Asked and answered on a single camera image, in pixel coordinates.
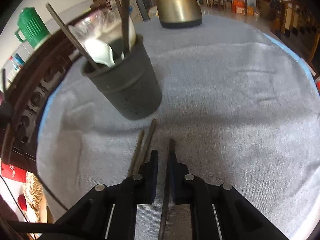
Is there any dark wooden chopstick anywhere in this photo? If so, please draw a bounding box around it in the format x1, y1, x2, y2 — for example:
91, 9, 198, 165
121, 0, 130, 54
46, 3, 99, 70
127, 130, 144, 177
158, 139, 175, 240
138, 119, 157, 167

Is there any large white plastic spoon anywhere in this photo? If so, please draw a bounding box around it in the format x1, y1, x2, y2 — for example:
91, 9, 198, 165
84, 38, 115, 68

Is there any dark grey utensil holder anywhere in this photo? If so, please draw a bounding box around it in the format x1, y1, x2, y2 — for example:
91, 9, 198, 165
81, 34, 162, 120

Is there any grey table cloth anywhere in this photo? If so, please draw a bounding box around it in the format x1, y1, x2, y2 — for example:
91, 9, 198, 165
37, 15, 319, 239

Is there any dark carved wooden chair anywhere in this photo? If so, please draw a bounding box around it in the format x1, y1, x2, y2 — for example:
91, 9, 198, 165
0, 0, 123, 176

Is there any white bowl with plastic wrap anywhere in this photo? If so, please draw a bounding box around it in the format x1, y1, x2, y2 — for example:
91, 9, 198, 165
68, 9, 123, 49

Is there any white blue chest freezer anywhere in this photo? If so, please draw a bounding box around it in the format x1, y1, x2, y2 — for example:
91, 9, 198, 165
103, 0, 144, 22

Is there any gold electric kettle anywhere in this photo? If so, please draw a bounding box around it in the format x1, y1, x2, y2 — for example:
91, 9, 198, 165
156, 0, 202, 29

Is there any green thermos jug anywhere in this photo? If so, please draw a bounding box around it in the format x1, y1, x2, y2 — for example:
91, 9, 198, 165
15, 7, 51, 50

